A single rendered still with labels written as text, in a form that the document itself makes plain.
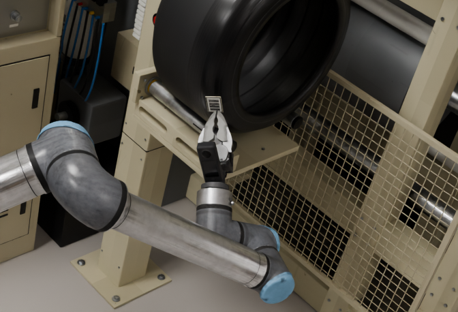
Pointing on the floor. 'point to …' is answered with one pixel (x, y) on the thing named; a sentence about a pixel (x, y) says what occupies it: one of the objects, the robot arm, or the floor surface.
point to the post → (138, 164)
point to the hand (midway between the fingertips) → (216, 114)
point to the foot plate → (138, 287)
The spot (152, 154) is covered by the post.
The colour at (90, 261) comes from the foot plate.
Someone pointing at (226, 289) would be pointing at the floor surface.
